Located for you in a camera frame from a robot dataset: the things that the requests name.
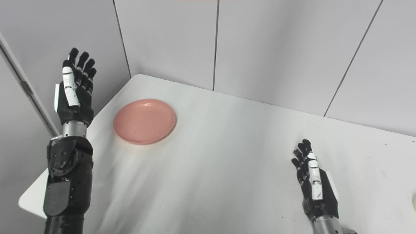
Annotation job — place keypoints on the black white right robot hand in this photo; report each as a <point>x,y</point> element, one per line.
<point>325,203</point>

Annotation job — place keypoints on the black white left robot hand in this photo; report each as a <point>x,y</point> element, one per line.
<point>78,109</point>

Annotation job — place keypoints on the pink round plate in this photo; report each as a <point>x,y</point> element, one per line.
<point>144,122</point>

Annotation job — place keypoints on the cream steamed bun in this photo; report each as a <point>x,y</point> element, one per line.
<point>414,202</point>

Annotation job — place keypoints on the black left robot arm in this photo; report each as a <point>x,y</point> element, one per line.
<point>70,182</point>

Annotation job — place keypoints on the metal wall panel hinge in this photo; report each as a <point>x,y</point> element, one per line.
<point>27,87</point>

